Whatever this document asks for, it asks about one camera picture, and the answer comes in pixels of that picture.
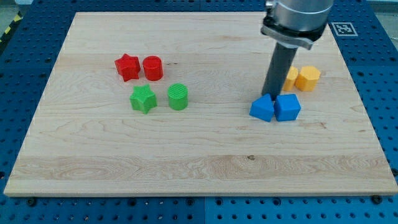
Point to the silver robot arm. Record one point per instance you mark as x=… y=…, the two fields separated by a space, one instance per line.
x=293 y=24

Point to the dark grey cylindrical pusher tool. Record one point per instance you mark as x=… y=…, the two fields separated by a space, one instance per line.
x=279 y=67

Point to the yellow black hazard tape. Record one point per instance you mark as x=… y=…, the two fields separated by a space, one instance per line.
x=11 y=28

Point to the blue triangle block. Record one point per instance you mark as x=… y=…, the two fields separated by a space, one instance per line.
x=262 y=108

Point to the yellow hexagon block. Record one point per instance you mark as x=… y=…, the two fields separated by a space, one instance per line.
x=307 y=78

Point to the blue cube block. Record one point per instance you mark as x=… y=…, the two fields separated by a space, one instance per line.
x=287 y=107

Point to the light wooden board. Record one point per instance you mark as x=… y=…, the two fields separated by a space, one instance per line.
x=85 y=140

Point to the green star block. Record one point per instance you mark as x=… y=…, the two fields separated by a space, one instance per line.
x=143 y=98

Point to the yellow block behind tool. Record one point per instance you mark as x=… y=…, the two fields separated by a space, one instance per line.
x=290 y=79

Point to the green cylinder block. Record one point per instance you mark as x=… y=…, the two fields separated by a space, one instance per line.
x=178 y=96

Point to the white fiducial marker tag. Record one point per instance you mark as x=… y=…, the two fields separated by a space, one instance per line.
x=344 y=29

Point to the red cylinder block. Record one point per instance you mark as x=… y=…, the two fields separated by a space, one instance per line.
x=153 y=68

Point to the red star block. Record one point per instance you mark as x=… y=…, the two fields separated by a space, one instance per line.
x=128 y=67

